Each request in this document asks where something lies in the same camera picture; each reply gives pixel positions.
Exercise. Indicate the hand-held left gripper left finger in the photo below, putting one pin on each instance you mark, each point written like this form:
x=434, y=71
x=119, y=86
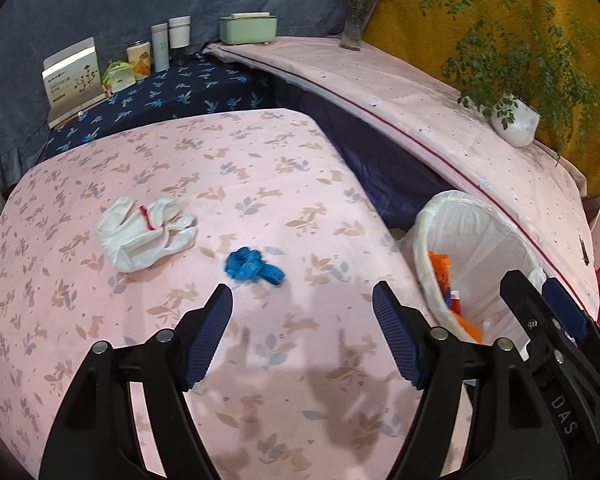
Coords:
x=207, y=335

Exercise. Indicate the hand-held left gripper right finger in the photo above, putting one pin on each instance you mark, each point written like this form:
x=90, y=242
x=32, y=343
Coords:
x=395, y=335

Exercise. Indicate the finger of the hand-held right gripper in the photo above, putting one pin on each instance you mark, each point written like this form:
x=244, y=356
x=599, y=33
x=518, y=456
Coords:
x=562, y=305
x=522, y=300

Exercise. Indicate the large red white paper cup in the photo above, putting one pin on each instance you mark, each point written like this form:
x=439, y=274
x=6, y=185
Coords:
x=456, y=304

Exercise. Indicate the orange cloth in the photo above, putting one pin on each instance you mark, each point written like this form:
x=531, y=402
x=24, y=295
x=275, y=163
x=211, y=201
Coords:
x=440, y=270

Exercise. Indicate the blue sock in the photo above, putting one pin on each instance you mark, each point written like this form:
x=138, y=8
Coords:
x=245, y=265

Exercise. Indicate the trash bin with white liner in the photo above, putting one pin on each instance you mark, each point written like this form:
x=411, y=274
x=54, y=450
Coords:
x=480, y=230

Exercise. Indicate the white socks pair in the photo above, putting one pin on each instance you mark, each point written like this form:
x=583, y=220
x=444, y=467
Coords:
x=135, y=245

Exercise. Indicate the dark purple cloth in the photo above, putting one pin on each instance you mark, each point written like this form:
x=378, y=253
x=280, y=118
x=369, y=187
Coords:
x=370, y=160

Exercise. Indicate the green plant in white pot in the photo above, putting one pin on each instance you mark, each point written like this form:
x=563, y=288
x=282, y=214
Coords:
x=517, y=122

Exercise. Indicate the pink bunny print cloth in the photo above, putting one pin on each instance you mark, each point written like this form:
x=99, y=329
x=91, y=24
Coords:
x=280, y=160

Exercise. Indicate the pale pink dotted cloth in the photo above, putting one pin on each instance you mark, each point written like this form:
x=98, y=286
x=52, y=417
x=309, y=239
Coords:
x=405, y=85

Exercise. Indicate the navy floral cloth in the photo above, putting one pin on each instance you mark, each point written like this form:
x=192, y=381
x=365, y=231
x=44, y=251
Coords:
x=190, y=90

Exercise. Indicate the green packet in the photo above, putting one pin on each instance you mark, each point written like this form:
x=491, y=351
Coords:
x=119, y=77

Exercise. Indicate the yellow tin can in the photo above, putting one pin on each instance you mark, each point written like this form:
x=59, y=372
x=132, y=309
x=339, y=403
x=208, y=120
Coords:
x=139, y=60

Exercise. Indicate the white flower print box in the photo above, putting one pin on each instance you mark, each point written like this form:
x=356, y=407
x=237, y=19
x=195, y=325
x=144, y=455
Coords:
x=72, y=80

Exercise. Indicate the white bottle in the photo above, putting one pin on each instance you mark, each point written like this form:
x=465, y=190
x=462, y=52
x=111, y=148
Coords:
x=160, y=47

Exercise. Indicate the white lidded jar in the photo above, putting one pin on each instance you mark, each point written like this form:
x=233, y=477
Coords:
x=179, y=32

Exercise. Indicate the green tissue box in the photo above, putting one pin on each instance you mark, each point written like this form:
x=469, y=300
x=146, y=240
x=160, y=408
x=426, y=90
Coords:
x=247, y=30

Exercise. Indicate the glass vase with pink flowers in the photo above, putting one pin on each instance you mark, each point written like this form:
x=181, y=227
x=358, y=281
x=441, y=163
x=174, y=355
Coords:
x=355, y=30

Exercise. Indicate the blue grey cloth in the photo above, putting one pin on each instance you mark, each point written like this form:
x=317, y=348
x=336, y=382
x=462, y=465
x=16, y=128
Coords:
x=80, y=0

